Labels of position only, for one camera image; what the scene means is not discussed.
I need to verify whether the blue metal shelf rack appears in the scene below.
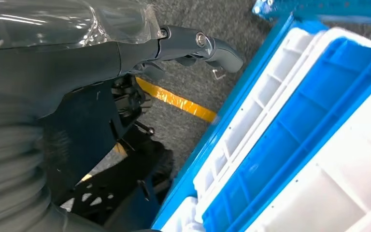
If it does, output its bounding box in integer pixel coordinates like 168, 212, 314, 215
152, 0, 371, 232

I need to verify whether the yellow tape floor square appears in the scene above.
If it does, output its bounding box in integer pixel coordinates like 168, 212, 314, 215
78, 76, 219, 184

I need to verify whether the white ribbed plastic panel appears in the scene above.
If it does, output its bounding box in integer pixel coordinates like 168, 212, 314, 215
246, 75, 371, 232
194, 27, 371, 223
193, 26, 328, 205

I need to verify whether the blue ribbed plastic panel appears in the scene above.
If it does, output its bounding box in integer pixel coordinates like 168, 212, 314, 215
202, 38, 371, 232

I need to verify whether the small bent wire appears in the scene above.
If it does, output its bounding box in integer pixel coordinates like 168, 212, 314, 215
212, 68, 227, 80

